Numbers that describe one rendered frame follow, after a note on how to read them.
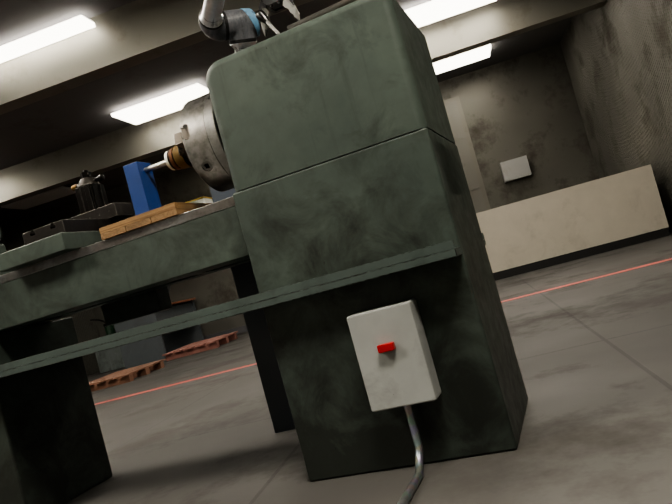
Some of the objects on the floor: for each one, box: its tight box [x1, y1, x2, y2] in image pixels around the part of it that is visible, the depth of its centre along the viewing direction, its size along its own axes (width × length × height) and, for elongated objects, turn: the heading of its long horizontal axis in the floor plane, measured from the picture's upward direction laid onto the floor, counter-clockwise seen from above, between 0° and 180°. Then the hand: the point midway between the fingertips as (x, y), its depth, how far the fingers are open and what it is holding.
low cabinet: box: [476, 164, 670, 281], centre depth 836 cm, size 179×221×83 cm
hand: (281, 27), depth 217 cm, fingers open, 12 cm apart
